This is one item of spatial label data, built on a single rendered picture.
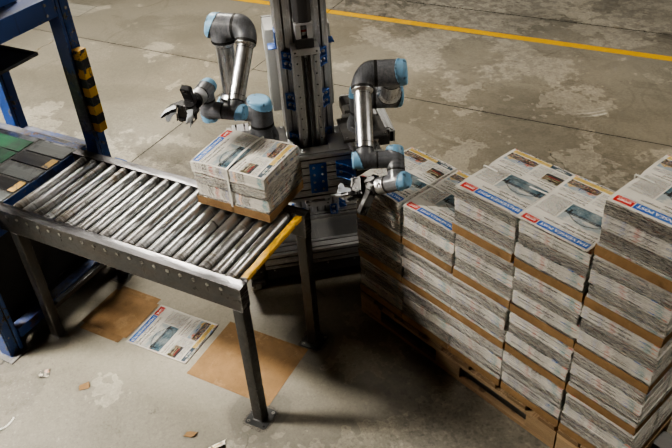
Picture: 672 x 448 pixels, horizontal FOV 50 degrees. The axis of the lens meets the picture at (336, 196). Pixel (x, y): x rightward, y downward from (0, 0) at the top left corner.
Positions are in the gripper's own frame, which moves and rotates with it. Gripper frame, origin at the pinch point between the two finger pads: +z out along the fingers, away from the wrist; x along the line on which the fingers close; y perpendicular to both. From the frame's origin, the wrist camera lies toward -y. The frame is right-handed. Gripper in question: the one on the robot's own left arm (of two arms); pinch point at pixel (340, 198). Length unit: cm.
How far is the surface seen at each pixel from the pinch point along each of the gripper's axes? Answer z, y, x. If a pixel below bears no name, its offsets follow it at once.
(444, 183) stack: -36.7, 4.5, -27.7
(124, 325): 132, -47, 16
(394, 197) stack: -21.7, -1.7, -9.8
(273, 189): 11.1, 1.6, 31.0
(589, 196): -103, -15, -15
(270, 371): 55, -73, -11
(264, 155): 15.9, 17.3, 30.8
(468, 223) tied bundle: -59, -19, -3
